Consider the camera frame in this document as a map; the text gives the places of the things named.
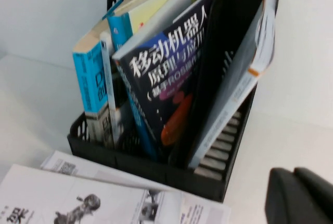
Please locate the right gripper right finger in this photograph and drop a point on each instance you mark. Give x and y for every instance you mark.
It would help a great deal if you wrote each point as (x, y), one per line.
(317, 185)

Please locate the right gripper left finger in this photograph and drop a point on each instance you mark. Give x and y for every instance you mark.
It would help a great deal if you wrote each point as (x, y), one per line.
(283, 203)

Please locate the dark mobile robot ROS book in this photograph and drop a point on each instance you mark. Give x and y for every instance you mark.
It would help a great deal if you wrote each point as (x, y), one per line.
(166, 78)

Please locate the grey book with orange trim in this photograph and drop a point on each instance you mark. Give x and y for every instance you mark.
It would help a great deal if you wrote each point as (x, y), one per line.
(234, 83)

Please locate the black plastic book stand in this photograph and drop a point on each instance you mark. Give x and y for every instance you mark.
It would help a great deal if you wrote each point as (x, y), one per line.
(156, 172)

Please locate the thin white spine book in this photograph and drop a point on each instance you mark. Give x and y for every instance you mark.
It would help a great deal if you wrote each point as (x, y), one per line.
(108, 78)

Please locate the white book with QR code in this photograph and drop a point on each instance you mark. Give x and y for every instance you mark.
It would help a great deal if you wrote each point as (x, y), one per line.
(67, 165)

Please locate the cyan paperback book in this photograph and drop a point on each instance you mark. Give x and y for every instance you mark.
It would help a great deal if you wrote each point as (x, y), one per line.
(88, 83)

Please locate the dark blue robotics book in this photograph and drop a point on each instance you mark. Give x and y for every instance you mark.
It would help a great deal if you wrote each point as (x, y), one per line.
(52, 195)

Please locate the blue spine hardcover book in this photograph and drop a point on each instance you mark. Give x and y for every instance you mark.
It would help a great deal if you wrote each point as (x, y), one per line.
(156, 3)

